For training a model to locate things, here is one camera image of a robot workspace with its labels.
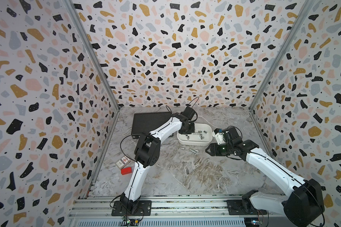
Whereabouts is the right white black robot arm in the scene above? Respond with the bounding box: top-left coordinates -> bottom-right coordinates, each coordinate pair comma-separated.
206,126 -> 325,227

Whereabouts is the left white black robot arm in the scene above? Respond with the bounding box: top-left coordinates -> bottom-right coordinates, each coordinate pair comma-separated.
120,107 -> 197,209

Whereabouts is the white plastic storage box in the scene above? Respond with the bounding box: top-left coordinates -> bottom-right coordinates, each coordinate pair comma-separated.
177,123 -> 213,147

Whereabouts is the small card box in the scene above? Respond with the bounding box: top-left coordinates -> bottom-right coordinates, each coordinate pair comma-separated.
115,156 -> 131,169

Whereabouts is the black tool case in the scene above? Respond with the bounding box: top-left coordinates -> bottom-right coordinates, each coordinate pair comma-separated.
131,112 -> 171,139

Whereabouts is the red block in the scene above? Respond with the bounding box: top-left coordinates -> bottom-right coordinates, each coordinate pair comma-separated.
121,167 -> 133,175

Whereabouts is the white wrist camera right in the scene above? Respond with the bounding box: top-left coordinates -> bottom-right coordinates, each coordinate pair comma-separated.
212,128 -> 226,145

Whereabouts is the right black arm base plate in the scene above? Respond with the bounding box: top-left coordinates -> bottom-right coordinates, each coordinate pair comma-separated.
226,199 -> 267,216

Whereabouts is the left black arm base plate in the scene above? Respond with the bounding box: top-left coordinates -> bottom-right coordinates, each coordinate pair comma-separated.
111,200 -> 152,217

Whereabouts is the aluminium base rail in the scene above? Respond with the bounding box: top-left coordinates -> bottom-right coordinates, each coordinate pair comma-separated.
66,195 -> 293,227

